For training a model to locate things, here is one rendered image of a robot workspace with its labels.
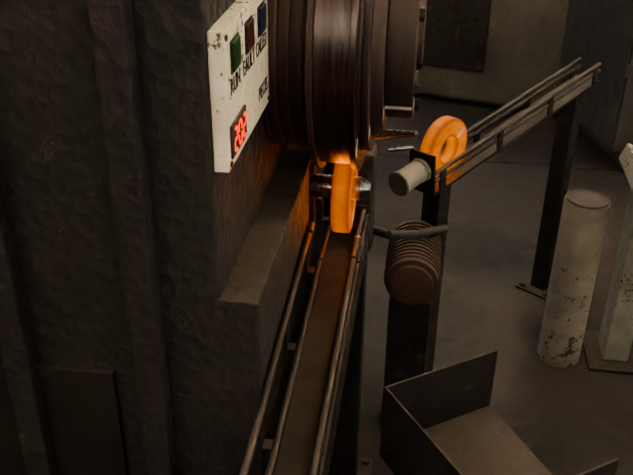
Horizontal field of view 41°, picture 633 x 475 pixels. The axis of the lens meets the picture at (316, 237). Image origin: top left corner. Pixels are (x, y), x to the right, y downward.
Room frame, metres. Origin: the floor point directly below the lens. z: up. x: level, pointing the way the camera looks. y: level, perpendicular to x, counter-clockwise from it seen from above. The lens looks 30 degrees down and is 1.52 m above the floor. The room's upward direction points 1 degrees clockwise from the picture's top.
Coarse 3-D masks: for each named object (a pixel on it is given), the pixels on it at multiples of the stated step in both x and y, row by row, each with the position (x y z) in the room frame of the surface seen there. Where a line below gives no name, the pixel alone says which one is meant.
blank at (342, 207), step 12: (336, 168) 1.37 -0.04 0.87; (348, 168) 1.37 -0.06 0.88; (336, 180) 1.35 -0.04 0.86; (348, 180) 1.35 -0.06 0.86; (336, 192) 1.34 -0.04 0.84; (348, 192) 1.34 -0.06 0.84; (336, 204) 1.33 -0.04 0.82; (348, 204) 1.33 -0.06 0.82; (336, 216) 1.33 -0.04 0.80; (348, 216) 1.33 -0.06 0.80; (336, 228) 1.35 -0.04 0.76; (348, 228) 1.34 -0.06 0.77
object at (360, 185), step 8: (312, 176) 1.41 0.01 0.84; (320, 176) 1.41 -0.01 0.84; (328, 176) 1.41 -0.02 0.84; (360, 176) 1.41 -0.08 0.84; (312, 184) 1.40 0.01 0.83; (320, 184) 1.40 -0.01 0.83; (328, 184) 1.39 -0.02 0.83; (352, 184) 1.39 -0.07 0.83; (360, 184) 1.39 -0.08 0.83; (368, 184) 1.40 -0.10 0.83; (312, 192) 1.39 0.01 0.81; (320, 192) 1.39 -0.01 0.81; (328, 192) 1.39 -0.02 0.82; (352, 192) 1.38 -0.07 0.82; (360, 192) 1.38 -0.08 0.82; (368, 192) 1.39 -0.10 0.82
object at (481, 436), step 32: (416, 384) 0.97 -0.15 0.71; (448, 384) 1.00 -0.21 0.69; (480, 384) 1.03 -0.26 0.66; (384, 416) 0.95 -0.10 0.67; (416, 416) 0.98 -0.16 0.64; (448, 416) 1.01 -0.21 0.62; (480, 416) 1.02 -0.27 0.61; (384, 448) 0.94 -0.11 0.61; (416, 448) 0.87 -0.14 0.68; (448, 448) 0.95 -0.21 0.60; (480, 448) 0.95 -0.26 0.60; (512, 448) 0.95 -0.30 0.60
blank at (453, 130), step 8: (440, 120) 1.85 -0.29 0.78; (448, 120) 1.84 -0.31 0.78; (456, 120) 1.86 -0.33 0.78; (432, 128) 1.83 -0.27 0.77; (440, 128) 1.82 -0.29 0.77; (448, 128) 1.84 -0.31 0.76; (456, 128) 1.86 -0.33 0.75; (464, 128) 1.89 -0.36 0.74; (432, 136) 1.81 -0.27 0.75; (440, 136) 1.81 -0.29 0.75; (448, 136) 1.84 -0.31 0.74; (456, 136) 1.86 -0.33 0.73; (464, 136) 1.89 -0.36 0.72; (424, 144) 1.81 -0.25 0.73; (432, 144) 1.80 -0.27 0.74; (440, 144) 1.82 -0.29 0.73; (448, 144) 1.88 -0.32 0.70; (456, 144) 1.87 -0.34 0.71; (464, 144) 1.89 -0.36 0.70; (432, 152) 1.79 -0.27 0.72; (440, 152) 1.82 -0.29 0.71; (448, 152) 1.87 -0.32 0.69; (456, 152) 1.87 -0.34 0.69; (440, 160) 1.82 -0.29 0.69; (448, 160) 1.85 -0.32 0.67; (448, 168) 1.85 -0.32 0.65
